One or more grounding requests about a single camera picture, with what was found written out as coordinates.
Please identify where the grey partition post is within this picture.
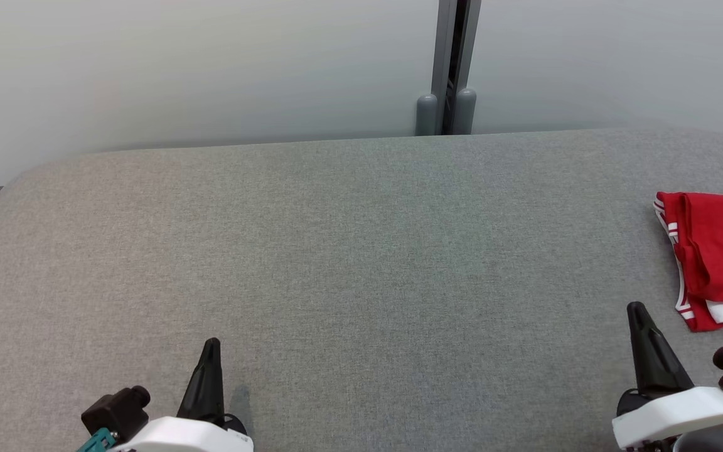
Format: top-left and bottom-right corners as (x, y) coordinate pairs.
(415, 0), (483, 136)

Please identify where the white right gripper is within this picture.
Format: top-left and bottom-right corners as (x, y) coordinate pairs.
(613, 303), (723, 449)

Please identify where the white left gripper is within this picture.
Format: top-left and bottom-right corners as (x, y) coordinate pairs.
(110, 338), (254, 452)

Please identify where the grey fabric sofa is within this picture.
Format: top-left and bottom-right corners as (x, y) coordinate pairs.
(0, 127), (723, 452)

